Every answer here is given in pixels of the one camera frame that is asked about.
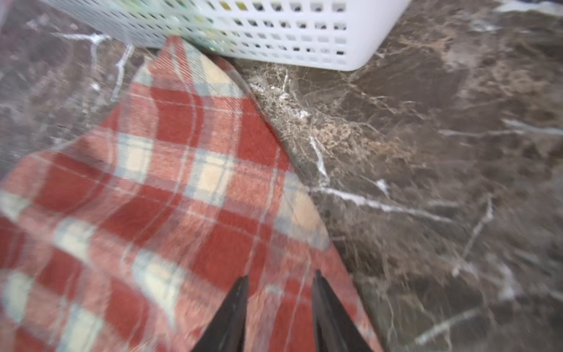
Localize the red plaid skirt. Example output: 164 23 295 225
1 37 382 351

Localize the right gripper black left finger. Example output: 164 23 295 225
191 276 249 352

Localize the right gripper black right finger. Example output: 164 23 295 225
312 270 372 352

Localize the white plastic basket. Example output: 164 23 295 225
51 0 408 71

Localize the lemon print skirt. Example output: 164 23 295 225
109 1 243 52

